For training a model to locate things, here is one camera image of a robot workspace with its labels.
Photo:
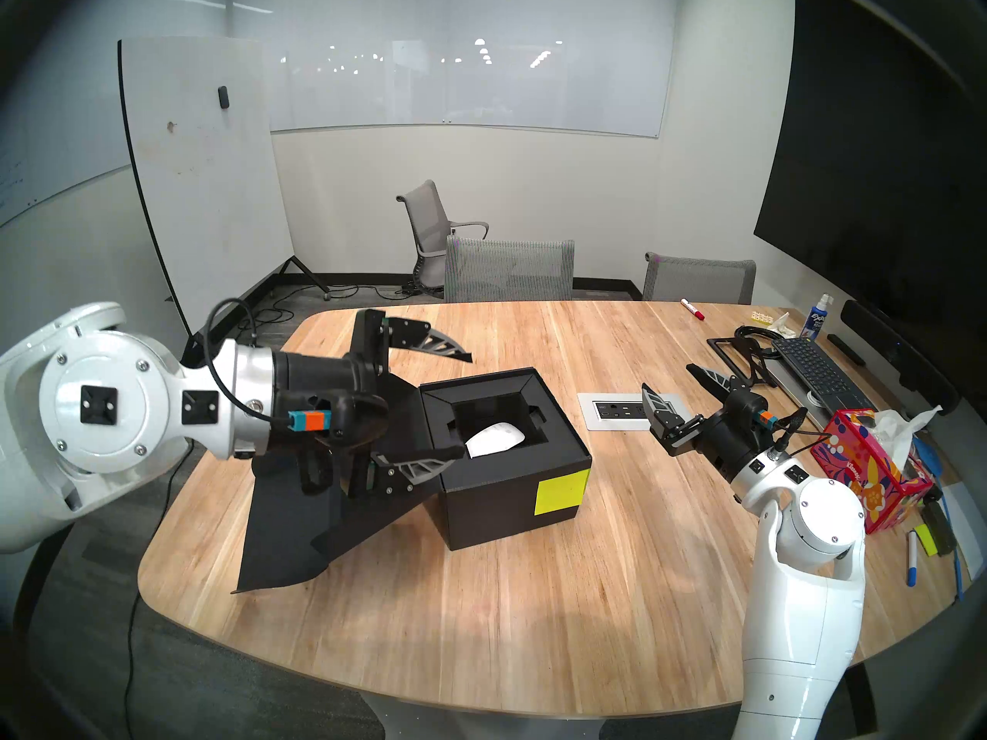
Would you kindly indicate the whiteboard cleaner spray bottle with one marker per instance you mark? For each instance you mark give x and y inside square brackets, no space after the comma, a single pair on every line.
[815,324]

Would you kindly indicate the large wall glass whiteboard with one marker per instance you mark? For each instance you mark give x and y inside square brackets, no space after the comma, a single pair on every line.
[478,83]

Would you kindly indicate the white computer mouse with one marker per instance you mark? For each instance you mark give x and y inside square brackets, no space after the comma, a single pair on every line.
[497,440]

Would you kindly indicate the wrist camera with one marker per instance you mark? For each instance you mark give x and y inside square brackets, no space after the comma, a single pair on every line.
[759,416]
[339,418]

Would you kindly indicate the black folding laptop stand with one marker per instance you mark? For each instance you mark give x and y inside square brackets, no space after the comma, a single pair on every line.
[732,349]

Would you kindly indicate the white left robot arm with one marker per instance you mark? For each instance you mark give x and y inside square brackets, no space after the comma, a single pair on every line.
[100,407]

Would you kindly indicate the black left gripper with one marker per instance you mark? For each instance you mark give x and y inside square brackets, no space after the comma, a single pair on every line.
[316,376]

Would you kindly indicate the large black wall screen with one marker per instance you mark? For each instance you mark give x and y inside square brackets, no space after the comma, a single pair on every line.
[879,168]

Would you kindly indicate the black cardboard box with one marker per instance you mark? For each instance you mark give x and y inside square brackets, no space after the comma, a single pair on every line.
[501,507]

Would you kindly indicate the blue plastic swatter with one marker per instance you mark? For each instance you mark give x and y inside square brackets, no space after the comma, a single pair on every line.
[931,457]

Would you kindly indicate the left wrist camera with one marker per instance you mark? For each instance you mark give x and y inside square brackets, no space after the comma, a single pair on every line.
[339,418]

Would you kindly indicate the crumpled white tissue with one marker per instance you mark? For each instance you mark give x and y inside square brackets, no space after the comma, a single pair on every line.
[783,324]

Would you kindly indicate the black video conference bar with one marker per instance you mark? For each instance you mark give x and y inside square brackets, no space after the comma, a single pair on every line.
[902,357]

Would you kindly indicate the mobile whiteboard on stand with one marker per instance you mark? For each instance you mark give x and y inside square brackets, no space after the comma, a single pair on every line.
[208,199]

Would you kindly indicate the large neon yellow sticky sheet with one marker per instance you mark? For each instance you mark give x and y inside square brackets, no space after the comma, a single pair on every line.
[561,492]

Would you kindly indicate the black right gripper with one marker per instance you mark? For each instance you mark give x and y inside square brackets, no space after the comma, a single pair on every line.
[725,436]

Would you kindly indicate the black remote control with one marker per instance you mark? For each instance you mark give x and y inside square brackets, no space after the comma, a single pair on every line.
[847,349]

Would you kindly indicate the grey mesh office chair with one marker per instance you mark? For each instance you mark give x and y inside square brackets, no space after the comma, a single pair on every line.
[509,270]
[698,280]

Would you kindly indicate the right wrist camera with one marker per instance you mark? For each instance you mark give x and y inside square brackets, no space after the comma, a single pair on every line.
[759,416]

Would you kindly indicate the yellow sticky note pad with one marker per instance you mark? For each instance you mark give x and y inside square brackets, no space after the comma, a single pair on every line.
[927,539]

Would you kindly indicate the black keyboard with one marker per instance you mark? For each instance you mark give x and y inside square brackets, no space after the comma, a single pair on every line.
[817,368]

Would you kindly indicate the white paper sheet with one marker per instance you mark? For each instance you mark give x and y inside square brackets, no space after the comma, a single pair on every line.
[971,523]

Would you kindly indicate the red capped whiteboard marker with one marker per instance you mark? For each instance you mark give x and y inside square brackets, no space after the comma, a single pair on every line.
[692,308]

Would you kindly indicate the white tissue sheet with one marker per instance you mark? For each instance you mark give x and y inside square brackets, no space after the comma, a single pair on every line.
[894,430]

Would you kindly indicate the red floral tissue box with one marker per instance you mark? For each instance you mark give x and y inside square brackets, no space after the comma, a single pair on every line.
[879,492]

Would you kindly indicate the silver table power outlet panel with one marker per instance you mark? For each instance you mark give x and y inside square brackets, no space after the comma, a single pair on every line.
[609,411]

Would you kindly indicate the blue capped whiteboard marker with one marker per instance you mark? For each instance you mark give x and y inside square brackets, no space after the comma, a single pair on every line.
[912,559]

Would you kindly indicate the black felt board eraser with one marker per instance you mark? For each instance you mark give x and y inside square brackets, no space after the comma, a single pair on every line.
[941,526]

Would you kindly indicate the silver keyboard tray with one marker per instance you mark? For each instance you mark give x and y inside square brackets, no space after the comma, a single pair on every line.
[794,395]

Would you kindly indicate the grey office chair with armrests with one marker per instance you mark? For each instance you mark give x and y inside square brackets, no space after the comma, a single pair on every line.
[424,214]

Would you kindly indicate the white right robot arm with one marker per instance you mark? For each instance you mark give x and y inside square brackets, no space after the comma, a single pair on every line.
[802,592]

